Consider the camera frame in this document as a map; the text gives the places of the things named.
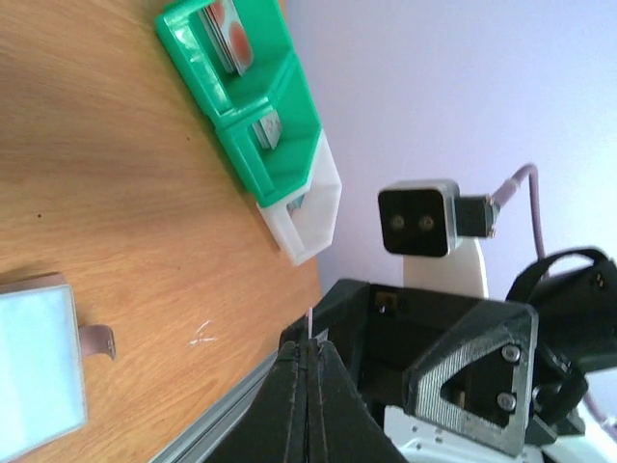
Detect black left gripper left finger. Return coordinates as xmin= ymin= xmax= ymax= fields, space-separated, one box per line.
xmin=206 ymin=341 xmax=308 ymax=463

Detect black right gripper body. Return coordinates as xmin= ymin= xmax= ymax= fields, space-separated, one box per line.
xmin=281 ymin=280 xmax=587 ymax=449

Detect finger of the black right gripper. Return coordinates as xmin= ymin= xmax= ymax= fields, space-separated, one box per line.
xmin=403 ymin=303 xmax=538 ymax=456

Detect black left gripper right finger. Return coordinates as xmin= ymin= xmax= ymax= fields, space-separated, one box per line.
xmin=306 ymin=340 xmax=405 ymax=462

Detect pink leather card holder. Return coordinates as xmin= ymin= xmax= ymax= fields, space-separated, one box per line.
xmin=1 ymin=273 xmax=116 ymax=462

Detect white card red drawings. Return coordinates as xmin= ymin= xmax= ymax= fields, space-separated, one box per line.
xmin=306 ymin=307 xmax=313 ymax=340

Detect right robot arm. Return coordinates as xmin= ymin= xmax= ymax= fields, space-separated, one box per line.
xmin=281 ymin=248 xmax=616 ymax=462

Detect teal card stack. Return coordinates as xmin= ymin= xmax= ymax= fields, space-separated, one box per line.
xmin=286 ymin=195 xmax=305 ymax=215

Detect red circle card stack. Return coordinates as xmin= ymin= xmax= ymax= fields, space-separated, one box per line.
xmin=198 ymin=0 xmax=254 ymax=76

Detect white bin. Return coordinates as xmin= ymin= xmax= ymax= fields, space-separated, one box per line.
xmin=257 ymin=132 xmax=342 ymax=266

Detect small green bin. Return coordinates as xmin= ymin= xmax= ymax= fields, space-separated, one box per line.
xmin=216 ymin=55 xmax=322 ymax=207

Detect large green bin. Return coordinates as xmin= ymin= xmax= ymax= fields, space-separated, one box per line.
xmin=155 ymin=0 xmax=293 ymax=127

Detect aluminium front rail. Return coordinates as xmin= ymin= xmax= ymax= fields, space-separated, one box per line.
xmin=150 ymin=351 xmax=277 ymax=463

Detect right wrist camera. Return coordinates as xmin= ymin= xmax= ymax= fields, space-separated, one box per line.
xmin=377 ymin=178 xmax=497 ymax=300

